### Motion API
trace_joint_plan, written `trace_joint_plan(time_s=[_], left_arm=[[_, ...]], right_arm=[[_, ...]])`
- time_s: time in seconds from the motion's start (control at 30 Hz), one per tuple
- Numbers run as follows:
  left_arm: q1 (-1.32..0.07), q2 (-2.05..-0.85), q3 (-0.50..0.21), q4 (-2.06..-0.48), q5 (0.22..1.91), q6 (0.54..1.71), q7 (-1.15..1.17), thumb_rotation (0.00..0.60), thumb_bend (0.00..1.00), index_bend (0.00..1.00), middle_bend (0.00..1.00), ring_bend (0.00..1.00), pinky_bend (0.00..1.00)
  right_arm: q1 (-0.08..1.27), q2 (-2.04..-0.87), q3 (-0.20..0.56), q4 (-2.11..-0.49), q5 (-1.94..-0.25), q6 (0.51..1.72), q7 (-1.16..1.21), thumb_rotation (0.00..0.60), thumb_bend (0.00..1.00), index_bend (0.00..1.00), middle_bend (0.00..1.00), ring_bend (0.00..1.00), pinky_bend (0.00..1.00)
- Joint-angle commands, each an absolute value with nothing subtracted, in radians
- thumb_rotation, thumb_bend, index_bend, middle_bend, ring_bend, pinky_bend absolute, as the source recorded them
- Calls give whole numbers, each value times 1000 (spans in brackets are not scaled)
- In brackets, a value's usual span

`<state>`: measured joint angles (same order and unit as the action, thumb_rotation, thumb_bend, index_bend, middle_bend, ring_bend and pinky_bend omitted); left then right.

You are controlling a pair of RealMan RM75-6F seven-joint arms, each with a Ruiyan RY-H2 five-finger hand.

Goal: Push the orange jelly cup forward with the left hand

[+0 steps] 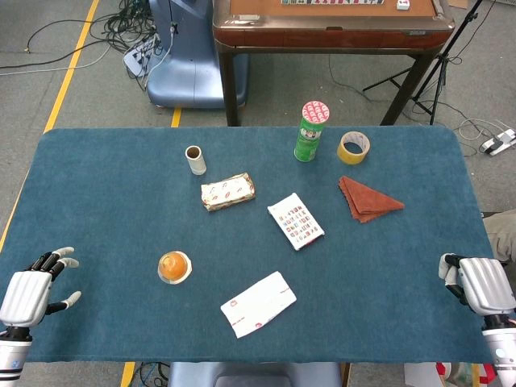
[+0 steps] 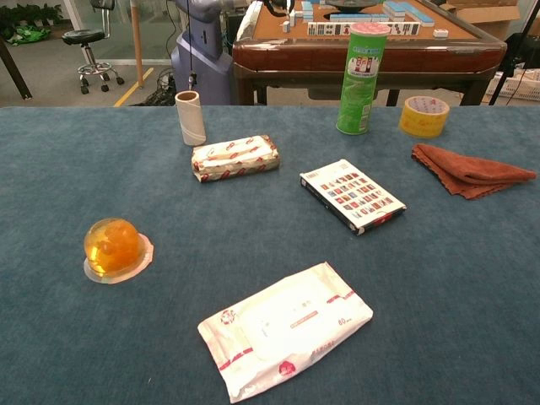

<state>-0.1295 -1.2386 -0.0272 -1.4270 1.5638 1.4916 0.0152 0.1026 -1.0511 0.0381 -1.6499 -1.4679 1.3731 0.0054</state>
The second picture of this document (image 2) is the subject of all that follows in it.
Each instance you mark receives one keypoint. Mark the blue table mat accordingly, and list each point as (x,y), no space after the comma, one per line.
(84,169)

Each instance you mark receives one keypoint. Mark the single white mahjong tile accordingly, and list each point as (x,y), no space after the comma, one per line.
(440,32)

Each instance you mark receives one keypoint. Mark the black office stool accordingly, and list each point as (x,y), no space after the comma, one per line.
(90,46)

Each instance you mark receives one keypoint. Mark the orange jelly cup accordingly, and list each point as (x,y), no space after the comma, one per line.
(111,249)

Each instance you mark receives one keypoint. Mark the dark table leg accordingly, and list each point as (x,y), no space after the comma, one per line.
(17,71)

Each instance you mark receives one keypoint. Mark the wooden pole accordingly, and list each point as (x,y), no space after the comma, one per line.
(137,42)

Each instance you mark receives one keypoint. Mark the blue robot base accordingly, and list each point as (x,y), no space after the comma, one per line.
(202,50)

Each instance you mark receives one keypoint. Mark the green chips can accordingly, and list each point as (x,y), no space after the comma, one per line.
(360,84)

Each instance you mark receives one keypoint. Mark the green potted plants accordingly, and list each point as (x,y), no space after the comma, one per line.
(25,17)

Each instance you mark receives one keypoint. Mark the row of mahjong tiles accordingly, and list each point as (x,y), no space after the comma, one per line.
(329,28)

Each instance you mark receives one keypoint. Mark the black tripod stand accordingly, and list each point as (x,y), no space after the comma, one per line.
(512,55)

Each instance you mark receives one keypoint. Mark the cardboard tube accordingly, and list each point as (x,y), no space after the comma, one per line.
(190,118)

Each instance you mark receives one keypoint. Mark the patterned white packet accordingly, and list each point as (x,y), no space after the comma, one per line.
(352,194)

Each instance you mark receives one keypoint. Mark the brown folded cloth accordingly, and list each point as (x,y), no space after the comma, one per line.
(468,173)

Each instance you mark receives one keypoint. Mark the yellow tape roll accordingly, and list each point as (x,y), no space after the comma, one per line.
(422,125)

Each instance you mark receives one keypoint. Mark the cardboard box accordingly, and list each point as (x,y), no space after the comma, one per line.
(485,12)

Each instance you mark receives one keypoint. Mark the brown mahjong table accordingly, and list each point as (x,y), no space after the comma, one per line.
(295,55)

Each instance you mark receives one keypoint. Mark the white wet wipes pack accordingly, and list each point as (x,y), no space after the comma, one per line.
(282,333)

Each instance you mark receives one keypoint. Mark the red white wrapped snack pack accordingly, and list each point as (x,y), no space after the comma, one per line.
(234,158)

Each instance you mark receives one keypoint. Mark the white plastic crate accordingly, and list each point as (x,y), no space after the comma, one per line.
(519,86)

